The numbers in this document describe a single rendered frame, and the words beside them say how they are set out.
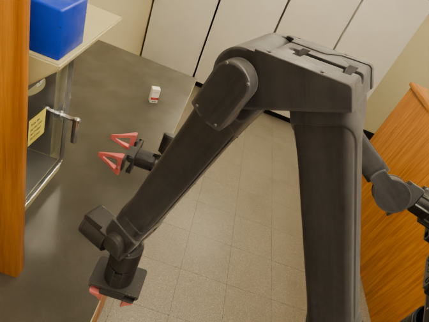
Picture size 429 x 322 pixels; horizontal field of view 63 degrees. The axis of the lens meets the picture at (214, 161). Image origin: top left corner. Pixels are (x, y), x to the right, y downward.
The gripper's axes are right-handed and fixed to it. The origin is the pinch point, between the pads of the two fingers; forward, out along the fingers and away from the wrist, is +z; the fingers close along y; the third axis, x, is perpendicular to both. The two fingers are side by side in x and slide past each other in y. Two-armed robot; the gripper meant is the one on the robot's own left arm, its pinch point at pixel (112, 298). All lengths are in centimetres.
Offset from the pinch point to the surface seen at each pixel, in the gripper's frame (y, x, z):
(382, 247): -161, -142, 82
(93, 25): 24, -35, -42
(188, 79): 8, -145, 15
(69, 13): 22, -18, -49
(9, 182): 25.6, -6.1, -17.9
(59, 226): 22.8, -24.5, 15.6
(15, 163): 24.5, -6.1, -23.4
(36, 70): 25.5, -14.0, -38.8
